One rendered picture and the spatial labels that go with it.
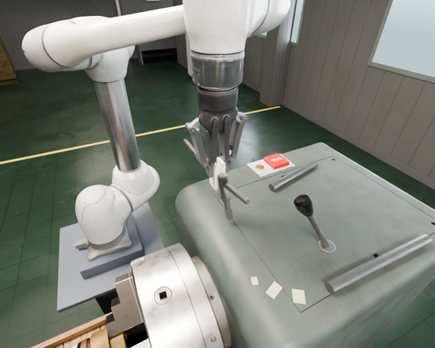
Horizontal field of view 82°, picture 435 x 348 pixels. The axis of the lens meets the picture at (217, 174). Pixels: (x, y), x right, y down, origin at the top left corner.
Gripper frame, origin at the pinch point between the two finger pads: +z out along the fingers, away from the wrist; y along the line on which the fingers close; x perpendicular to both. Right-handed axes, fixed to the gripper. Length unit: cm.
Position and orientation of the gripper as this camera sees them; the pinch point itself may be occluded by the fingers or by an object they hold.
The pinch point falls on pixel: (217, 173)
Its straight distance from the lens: 57.5
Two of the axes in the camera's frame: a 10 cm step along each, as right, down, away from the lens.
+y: -9.0, 2.7, -3.6
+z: 0.0, 8.0, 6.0
